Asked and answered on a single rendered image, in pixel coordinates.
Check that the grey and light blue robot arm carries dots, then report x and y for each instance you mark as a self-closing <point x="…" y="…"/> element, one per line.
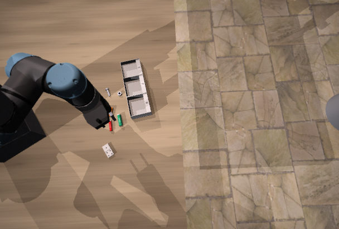
<point x="30" y="76"/>

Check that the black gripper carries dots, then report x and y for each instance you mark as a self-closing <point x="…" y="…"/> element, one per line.
<point x="97" y="112"/>

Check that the white domino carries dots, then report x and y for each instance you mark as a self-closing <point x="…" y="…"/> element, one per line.
<point x="108" y="150"/>

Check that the grey rack of three bins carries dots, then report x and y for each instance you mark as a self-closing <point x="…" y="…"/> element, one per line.
<point x="135" y="89"/>

